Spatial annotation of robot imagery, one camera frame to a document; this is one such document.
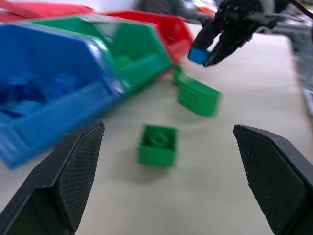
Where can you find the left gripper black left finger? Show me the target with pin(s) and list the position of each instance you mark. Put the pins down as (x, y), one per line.
(49, 191)

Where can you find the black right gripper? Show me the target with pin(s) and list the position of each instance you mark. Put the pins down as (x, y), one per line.
(237, 14)

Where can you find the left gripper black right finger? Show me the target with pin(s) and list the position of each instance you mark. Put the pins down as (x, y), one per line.
(276, 181)

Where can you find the small blue block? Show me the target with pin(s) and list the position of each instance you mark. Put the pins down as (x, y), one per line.
(198, 55)

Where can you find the red plastic bin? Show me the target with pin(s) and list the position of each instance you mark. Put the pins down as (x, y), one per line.
(174, 31)

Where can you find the small green block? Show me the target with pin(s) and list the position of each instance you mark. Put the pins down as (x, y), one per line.
(177, 69)

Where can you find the long green block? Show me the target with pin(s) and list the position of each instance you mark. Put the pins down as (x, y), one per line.
(199, 96)

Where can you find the green plastic bin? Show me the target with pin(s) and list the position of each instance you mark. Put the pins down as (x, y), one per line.
(137, 46)

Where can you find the square green block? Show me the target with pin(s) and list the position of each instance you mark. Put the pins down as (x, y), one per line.
(157, 147)

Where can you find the blue plastic bin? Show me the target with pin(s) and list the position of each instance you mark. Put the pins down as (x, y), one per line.
(56, 56)

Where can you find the red flat tray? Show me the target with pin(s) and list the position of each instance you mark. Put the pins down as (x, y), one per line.
(44, 11)

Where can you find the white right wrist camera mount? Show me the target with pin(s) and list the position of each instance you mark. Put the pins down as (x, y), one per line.
(267, 5)

